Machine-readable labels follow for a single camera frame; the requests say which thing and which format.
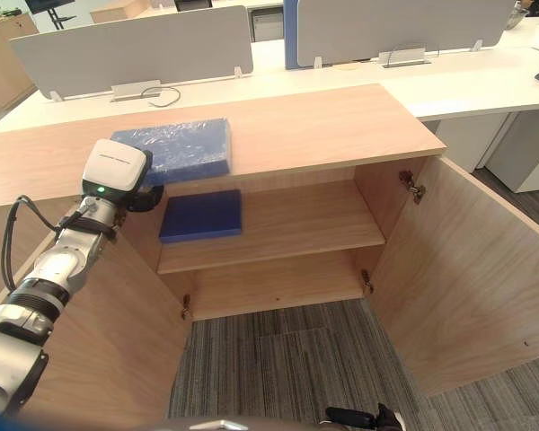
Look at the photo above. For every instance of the plain blue folder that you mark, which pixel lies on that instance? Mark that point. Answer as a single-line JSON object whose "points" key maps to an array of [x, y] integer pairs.
{"points": [[202, 215]]}

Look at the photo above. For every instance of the blue desk divider panel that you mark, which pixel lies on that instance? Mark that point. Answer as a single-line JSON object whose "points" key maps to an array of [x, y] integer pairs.
{"points": [[290, 36]]}

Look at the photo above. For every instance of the grey robot torso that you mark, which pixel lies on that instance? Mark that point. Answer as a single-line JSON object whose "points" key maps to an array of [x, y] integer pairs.
{"points": [[233, 425]]}

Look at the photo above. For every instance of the blue patterned folder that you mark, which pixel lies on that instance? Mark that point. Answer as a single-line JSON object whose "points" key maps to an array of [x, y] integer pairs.
{"points": [[184, 143]]}

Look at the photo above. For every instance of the grey drawer pedestal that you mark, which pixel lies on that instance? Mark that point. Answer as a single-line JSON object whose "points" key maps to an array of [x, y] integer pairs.
{"points": [[266, 24]]}

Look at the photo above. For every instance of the metal door hinge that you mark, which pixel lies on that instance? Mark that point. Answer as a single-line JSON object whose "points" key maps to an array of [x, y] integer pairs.
{"points": [[186, 306], [366, 279], [412, 186]]}

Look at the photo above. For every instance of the black monitor stand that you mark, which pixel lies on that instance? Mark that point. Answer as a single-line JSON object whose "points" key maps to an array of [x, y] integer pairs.
{"points": [[54, 11]]}

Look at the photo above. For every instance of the white desk pedestal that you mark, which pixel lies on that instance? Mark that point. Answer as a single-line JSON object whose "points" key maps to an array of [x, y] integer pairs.
{"points": [[516, 148]]}

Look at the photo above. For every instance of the wooden background box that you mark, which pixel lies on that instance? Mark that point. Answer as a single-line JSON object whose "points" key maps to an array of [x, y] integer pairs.
{"points": [[130, 10]]}

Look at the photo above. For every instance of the grey desk divider panel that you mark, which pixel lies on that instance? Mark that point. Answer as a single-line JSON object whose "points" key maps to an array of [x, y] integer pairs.
{"points": [[400, 27], [130, 54]]}

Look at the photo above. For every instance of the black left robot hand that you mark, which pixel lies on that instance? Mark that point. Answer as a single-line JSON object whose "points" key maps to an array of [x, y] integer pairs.
{"points": [[112, 164]]}

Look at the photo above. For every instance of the wooden background cabinet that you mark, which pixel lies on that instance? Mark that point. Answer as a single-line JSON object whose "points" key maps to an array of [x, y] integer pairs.
{"points": [[2, 67]]}

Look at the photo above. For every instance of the wooden cabinet shelf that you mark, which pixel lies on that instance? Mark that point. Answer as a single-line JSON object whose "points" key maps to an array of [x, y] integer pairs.
{"points": [[296, 233]]}

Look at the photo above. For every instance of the wooden office cabinet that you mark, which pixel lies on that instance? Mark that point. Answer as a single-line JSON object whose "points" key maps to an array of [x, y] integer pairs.
{"points": [[296, 121]]}

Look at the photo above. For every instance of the wooden cabinet door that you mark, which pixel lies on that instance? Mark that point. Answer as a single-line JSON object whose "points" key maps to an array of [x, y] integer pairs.
{"points": [[117, 341], [458, 278]]}

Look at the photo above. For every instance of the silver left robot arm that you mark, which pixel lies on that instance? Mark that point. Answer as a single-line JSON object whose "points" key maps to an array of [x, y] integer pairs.
{"points": [[58, 265]]}

